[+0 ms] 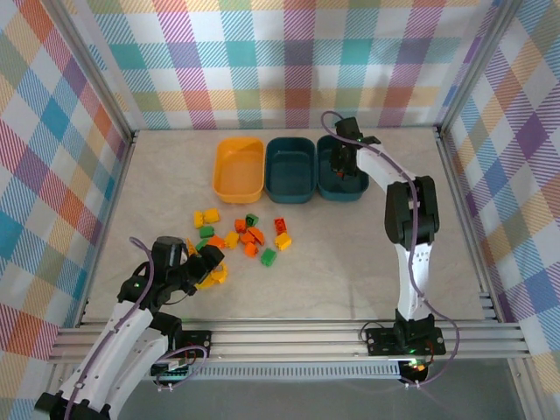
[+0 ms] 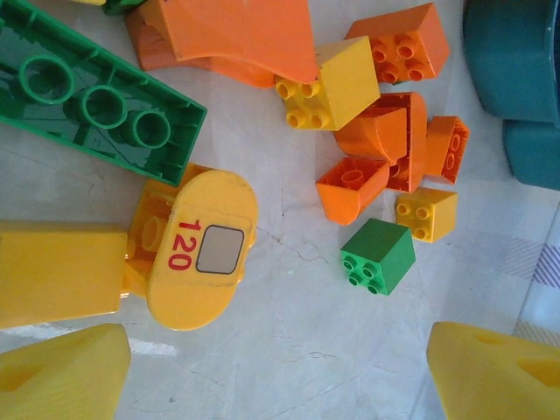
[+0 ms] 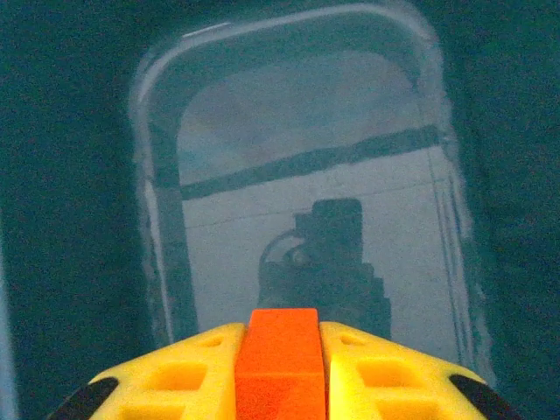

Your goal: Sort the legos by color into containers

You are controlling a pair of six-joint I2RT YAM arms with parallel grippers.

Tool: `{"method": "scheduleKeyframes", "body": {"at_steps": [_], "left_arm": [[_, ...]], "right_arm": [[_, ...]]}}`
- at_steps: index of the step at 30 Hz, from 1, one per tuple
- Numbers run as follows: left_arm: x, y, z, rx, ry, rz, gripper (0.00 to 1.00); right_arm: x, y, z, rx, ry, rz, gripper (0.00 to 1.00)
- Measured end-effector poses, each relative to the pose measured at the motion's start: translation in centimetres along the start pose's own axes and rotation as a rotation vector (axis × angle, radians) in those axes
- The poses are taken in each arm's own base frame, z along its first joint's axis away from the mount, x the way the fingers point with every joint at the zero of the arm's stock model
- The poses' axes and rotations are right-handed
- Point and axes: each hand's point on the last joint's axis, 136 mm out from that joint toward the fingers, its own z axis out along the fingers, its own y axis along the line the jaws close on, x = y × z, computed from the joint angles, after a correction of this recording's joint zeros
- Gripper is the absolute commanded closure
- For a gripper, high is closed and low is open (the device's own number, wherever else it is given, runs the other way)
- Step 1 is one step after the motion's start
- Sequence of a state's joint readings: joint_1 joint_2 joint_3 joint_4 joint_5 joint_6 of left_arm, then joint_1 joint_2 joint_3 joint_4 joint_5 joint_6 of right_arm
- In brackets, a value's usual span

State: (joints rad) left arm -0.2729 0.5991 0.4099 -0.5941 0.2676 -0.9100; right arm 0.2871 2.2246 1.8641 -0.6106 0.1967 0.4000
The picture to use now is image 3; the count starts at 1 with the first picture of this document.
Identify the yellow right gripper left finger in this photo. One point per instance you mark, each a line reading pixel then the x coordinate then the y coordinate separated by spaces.
pixel 175 380

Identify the teal plastic container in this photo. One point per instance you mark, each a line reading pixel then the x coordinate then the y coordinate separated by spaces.
pixel 65 175

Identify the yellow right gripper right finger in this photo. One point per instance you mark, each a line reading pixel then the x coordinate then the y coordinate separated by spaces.
pixel 394 385

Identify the orange lego brick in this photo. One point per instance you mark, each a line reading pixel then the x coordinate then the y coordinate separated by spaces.
pixel 280 359

